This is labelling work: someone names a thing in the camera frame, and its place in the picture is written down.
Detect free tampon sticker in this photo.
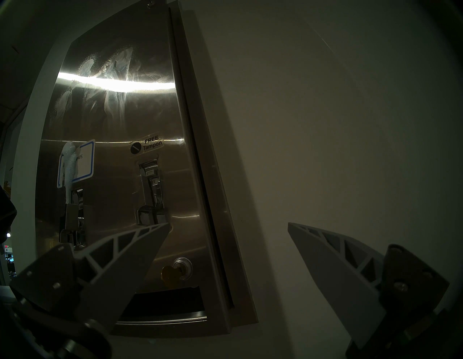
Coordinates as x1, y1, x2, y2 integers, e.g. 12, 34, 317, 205
129, 136, 164, 157

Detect blue bordered white label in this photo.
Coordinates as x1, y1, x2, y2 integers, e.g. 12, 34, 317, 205
56, 139, 96, 189

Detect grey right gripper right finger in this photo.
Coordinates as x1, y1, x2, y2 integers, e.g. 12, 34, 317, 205
288, 222, 387, 350

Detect brass key in lock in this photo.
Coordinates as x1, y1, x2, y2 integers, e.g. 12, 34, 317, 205
161, 257, 192, 288

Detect stainless steel wall dispenser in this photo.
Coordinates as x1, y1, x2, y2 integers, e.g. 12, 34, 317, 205
34, 0, 259, 337

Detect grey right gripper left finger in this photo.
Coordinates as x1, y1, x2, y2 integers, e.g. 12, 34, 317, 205
74, 223, 172, 333

